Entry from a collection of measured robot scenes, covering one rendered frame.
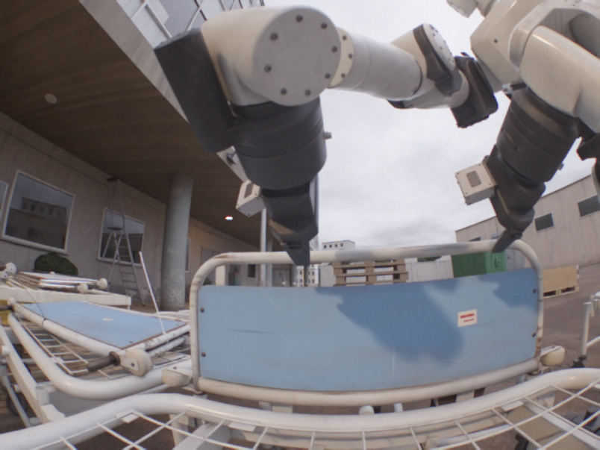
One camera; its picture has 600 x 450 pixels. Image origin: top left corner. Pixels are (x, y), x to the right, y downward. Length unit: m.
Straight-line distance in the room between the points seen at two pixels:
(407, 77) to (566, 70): 0.18
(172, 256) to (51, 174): 3.51
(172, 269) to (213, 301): 5.50
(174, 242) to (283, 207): 5.81
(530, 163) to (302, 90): 0.24
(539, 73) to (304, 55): 0.22
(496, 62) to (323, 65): 0.45
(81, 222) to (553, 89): 6.87
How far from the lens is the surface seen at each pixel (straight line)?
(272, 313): 0.45
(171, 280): 5.98
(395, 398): 0.49
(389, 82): 0.29
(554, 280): 6.04
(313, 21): 0.16
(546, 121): 0.29
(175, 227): 6.11
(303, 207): 0.25
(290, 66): 0.15
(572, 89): 0.28
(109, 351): 0.67
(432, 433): 0.56
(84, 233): 6.81
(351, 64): 0.23
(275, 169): 0.22
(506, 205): 0.35
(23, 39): 4.37
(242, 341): 0.48
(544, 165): 0.31
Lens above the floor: 0.72
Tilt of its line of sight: 14 degrees up
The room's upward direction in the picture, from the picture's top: 1 degrees counter-clockwise
